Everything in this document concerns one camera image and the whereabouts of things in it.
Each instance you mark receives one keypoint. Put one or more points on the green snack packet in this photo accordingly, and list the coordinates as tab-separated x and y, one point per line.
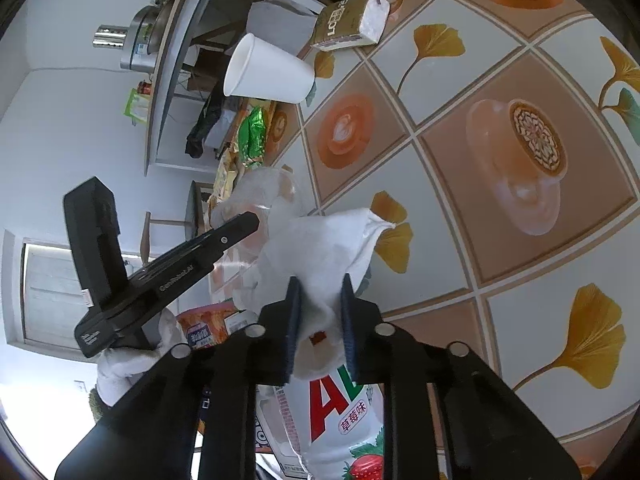
252	135

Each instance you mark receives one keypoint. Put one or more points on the orange snack bag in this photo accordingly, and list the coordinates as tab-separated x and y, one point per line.
210	322

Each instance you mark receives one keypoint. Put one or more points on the light green packet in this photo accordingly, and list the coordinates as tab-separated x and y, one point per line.
136	107

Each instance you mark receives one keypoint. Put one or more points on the grey metal table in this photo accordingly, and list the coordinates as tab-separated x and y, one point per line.
165	75

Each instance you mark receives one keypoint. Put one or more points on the red jar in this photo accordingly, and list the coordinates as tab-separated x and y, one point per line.
144	87

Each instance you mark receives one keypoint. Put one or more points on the printed tablecloth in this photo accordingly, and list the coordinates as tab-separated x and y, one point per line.
450	185

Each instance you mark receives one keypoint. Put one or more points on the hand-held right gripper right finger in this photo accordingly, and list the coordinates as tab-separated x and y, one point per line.
348	325

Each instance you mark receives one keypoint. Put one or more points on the person's left hand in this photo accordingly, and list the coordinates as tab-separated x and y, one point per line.
125	365

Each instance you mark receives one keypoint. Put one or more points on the black bag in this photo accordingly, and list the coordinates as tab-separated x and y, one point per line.
197	132

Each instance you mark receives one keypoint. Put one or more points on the clear plastic bag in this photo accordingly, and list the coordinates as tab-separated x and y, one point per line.
270	185

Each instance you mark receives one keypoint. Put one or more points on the white box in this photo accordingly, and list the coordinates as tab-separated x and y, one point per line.
280	22

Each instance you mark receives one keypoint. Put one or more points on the steel pot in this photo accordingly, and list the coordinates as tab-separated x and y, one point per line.
142	35

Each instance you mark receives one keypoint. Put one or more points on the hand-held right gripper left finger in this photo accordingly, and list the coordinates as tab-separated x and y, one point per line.
292	330

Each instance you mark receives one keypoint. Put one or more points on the white door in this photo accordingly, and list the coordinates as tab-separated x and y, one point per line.
50	300

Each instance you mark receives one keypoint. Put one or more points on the white plastic bag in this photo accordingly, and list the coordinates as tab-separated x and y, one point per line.
320	245

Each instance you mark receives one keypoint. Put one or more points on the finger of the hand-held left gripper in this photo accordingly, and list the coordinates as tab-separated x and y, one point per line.
230	235

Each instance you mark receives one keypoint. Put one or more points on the olive drink carton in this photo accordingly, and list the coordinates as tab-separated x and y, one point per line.
345	17

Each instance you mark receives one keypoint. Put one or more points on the white paper cup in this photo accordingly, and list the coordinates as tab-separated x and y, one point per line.
270	72

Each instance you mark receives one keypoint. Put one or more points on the wooden chair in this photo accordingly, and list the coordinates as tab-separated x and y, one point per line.
145	235

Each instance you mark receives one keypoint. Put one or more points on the yellow snack packets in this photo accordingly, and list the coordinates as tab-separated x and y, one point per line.
225	175

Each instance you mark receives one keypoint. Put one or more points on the white strawberry drink bottle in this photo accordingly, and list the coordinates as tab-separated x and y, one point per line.
330	440

